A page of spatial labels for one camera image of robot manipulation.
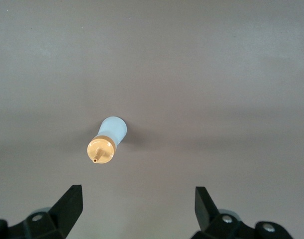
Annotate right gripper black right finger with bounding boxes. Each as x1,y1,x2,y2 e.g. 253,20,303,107
194,186,295,239

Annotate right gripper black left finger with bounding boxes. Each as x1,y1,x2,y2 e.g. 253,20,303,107
0,184,84,239

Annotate translucent sauce bottle orange cap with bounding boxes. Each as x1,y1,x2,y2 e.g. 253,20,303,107
86,116,129,165

